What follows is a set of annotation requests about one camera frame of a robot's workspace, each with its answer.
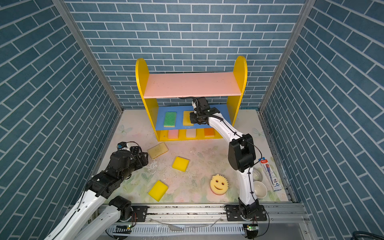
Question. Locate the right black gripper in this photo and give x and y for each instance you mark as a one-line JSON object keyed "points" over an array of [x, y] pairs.
{"points": [[193, 120]]}

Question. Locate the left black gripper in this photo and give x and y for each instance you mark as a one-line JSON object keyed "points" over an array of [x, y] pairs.
{"points": [[145, 160]]}

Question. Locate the yellow sponge rectangle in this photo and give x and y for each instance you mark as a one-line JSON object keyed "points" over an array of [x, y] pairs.
{"points": [[186, 119]]}

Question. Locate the orange sponge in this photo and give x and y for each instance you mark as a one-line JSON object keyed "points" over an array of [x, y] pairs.
{"points": [[209, 133]]}

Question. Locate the beige pale pink sponge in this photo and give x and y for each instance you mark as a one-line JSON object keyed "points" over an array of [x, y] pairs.
{"points": [[191, 133]]}

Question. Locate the green sponge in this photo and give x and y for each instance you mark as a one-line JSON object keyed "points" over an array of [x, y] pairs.
{"points": [[170, 119]]}

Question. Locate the bright yellow sponge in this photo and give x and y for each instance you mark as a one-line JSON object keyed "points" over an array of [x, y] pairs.
{"points": [[158, 191], [180, 164]]}

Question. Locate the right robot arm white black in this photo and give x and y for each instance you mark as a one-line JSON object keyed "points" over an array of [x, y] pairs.
{"points": [[241, 154]]}

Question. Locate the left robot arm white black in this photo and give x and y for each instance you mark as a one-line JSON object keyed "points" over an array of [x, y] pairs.
{"points": [[75, 226]]}

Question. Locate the yellow shelf pink blue boards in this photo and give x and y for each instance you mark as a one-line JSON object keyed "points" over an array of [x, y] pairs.
{"points": [[153, 87]]}

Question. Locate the pale yellow tan sponge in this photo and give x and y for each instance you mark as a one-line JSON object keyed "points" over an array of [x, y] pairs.
{"points": [[157, 150]]}

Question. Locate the smiley face round sponge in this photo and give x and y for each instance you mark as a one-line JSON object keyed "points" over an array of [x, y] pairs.
{"points": [[219, 184]]}

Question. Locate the white bowl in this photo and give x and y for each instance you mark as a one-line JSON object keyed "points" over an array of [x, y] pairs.
{"points": [[261, 190]]}

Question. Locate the toothpaste box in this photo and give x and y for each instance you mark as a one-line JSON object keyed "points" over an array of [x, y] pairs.
{"points": [[273, 180]]}

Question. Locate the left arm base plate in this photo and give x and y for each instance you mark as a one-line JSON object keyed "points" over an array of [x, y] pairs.
{"points": [[141, 213]]}

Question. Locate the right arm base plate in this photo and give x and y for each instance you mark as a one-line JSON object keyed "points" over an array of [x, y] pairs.
{"points": [[233, 214]]}

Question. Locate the aluminium front rail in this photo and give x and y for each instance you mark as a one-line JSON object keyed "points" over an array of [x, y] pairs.
{"points": [[286, 221]]}

